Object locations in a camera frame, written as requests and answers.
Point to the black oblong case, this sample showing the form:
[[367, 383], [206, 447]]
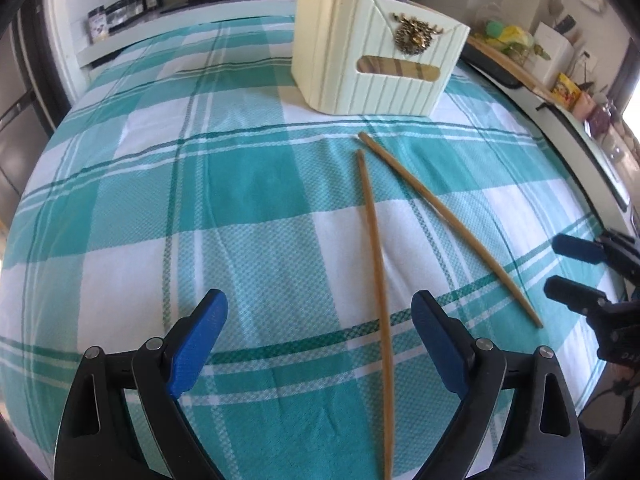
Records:
[[492, 72]]

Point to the cream ribbed utensil holder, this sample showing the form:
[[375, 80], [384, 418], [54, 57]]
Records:
[[340, 60]]

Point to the wooden cutting board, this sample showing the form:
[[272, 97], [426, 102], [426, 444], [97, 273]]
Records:
[[530, 82]]

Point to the jar of purple beans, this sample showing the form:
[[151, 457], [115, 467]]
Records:
[[600, 120]]

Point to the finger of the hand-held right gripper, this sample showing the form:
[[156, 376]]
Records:
[[575, 250], [570, 292]]

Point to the steel refrigerator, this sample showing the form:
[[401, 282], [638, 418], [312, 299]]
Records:
[[15, 100]]

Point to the yellow snack packet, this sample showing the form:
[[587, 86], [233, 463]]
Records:
[[567, 91]]

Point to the teal white checked tablecloth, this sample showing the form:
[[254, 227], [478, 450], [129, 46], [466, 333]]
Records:
[[200, 185]]

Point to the white wall outlet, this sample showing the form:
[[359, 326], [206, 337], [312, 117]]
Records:
[[590, 60]]

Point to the white knife block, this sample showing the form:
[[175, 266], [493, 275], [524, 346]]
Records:
[[552, 52]]

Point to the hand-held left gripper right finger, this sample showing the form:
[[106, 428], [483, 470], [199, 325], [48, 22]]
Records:
[[440, 345]]

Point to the yellow green plastic bags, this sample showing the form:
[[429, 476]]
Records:
[[507, 37]]

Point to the pink packet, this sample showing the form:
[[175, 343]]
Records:
[[585, 105]]

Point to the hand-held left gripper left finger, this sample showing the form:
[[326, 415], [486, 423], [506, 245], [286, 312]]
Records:
[[200, 340]]

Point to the pale green tray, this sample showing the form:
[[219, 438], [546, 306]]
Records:
[[607, 160]]

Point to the spice jar black lid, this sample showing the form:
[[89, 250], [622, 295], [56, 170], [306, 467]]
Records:
[[117, 15], [97, 22]]

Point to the wooden chopstick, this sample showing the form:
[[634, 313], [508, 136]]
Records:
[[380, 285], [451, 226]]

